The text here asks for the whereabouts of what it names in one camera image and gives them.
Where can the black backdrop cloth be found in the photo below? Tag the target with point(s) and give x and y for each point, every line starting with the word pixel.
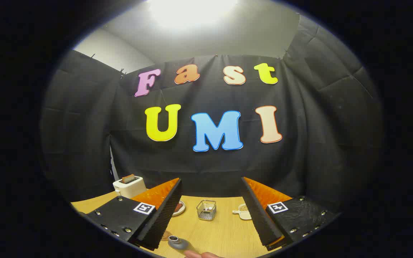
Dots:
pixel 210 168

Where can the red sausage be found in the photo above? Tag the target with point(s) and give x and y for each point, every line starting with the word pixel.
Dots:
pixel 180 207

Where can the white oval plate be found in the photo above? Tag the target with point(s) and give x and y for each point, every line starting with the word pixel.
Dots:
pixel 182 212

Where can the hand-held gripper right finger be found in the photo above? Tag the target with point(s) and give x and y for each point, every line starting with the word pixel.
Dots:
pixel 260 218

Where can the white toaster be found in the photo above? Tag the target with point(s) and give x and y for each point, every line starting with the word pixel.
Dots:
pixel 131 188

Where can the wooden table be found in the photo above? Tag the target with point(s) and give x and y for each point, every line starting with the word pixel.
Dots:
pixel 221 233

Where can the silver bottle with green label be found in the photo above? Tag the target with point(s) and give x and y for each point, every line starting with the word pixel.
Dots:
pixel 179 244

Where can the white scoop with grains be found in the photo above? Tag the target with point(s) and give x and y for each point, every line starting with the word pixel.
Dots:
pixel 243 214

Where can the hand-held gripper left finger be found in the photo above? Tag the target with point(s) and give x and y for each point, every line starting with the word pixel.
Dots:
pixel 163 218

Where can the toast slice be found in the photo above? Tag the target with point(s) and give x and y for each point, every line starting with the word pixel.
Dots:
pixel 128 178

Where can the round wooden coaster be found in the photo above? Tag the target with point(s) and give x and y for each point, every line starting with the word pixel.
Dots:
pixel 166 236

